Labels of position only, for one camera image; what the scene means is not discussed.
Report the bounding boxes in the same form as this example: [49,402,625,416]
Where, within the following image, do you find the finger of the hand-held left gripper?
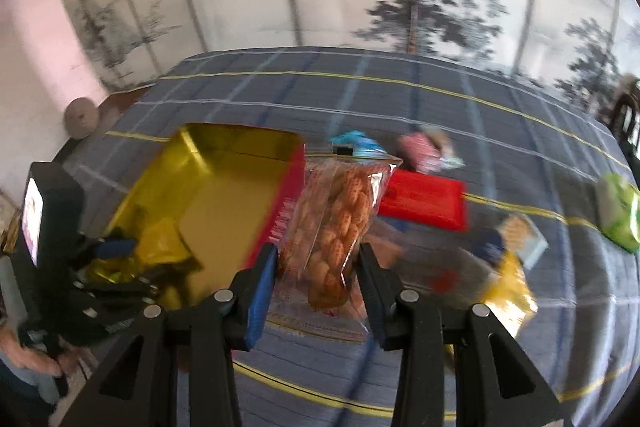
[72,278,162,304]
[75,234,138,259]

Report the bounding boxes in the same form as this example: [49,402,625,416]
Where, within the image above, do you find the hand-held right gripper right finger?
[357,243,574,427]

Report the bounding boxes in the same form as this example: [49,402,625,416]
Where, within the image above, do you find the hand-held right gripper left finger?
[60,243,279,427]

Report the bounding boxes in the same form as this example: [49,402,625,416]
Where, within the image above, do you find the yellow snack packet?
[106,216,197,289]
[476,252,539,339]

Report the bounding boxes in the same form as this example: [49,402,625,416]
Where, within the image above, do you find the clear plastic snack packet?
[369,227,483,310]

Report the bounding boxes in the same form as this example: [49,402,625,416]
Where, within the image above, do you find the golden tin box red outside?
[105,123,307,314]

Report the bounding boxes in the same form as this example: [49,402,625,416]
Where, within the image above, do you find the clear packet of orange biscuits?
[276,156,404,344]

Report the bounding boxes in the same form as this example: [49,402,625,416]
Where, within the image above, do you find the red snack packet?
[377,171,469,231]

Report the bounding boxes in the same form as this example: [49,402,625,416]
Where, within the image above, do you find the blue cracker packet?
[479,213,549,269]

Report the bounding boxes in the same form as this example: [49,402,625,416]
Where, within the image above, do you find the person's left hand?
[0,324,81,374]

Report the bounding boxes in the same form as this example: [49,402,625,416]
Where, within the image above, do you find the round wooden disc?
[64,98,100,139]

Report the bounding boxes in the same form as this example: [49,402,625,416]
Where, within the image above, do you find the brown wooden furniture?
[50,87,153,168]

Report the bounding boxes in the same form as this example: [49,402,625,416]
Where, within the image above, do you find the pink patterned snack packet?
[397,131,443,176]

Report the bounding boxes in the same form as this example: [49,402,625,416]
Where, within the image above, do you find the light blue snack packet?
[327,130,389,160]

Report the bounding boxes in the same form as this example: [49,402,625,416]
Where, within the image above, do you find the small clear cookie packet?
[425,126,467,170]

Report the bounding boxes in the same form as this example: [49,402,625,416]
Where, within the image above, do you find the blue checked tablecloth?
[60,47,640,427]

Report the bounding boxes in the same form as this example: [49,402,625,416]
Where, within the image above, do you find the green tissue pack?
[595,172,640,254]

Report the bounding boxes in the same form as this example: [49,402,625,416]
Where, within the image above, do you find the dark wooden chair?
[600,76,640,150]

